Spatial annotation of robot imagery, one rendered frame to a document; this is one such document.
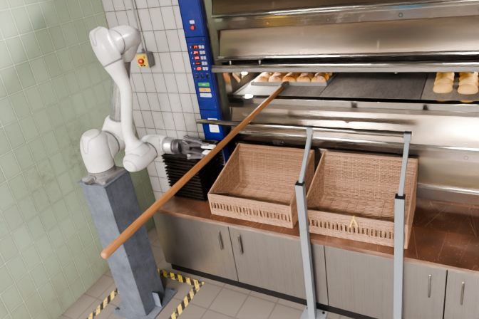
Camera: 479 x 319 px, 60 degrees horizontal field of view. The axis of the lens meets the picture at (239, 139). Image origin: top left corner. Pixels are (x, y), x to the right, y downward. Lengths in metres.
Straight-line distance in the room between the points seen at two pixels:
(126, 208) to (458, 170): 1.91
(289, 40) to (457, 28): 0.87
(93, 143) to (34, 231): 0.82
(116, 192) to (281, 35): 1.32
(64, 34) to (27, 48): 0.29
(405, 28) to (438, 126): 0.56
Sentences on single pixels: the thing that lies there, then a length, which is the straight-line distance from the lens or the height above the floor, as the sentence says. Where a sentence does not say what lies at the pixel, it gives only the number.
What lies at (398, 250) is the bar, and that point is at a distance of 2.20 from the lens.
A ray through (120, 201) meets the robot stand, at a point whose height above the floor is 0.86.
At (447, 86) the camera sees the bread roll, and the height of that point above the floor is 1.22.
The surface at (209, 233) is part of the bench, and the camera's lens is 2.73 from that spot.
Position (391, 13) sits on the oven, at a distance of 2.34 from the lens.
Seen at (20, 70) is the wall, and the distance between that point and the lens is 2.79.
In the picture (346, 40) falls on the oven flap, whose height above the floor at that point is 1.53.
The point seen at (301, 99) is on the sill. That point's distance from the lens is 2.60.
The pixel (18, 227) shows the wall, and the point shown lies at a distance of 2.89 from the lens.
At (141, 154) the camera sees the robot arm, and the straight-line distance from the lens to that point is 2.09.
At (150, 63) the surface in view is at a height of 1.44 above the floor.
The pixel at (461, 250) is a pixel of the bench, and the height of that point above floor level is 0.58.
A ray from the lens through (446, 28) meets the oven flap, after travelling 2.34.
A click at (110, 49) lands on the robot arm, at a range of 2.16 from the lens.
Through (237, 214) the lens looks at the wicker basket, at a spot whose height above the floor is 0.61.
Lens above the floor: 2.07
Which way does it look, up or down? 24 degrees down
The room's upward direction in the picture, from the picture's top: 9 degrees counter-clockwise
